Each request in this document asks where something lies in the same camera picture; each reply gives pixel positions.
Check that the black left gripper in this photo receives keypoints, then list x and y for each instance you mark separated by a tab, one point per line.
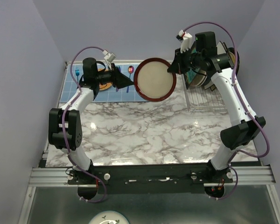
118	80

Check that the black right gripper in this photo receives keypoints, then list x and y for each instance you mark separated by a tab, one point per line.
177	66

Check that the red rimmed round plate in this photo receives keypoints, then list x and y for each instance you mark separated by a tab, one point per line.
152	81

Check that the black teal square plate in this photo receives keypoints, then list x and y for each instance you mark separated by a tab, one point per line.
190	75

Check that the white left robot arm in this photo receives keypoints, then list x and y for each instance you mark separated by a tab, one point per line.
65	127

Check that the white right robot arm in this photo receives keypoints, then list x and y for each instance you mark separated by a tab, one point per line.
215	60

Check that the iridescent knife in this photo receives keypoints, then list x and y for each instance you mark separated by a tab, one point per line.
120	72

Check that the iridescent spoon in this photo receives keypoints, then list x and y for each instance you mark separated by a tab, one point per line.
130	71

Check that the woven wicker round trivet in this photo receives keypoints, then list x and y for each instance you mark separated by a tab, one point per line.
103	87

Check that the beige floral round plate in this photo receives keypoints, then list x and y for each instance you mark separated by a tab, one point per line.
199	79

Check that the blue fork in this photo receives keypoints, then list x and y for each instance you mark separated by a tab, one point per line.
77	73

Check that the blue grid placemat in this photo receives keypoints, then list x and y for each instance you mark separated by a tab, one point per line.
72	94

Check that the cream square dark-rimmed plate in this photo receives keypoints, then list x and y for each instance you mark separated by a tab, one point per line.
226	49

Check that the yellow round plate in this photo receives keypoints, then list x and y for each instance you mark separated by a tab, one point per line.
234	60

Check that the white floral plate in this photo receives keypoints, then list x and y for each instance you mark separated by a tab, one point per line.
109	217

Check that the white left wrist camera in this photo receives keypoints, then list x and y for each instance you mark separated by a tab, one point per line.
109	58

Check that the wire dish rack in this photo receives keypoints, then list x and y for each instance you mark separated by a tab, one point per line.
205	98

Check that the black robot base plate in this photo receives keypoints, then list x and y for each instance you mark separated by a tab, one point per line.
151	179

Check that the aluminium frame rail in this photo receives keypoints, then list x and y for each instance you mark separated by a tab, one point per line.
56	177

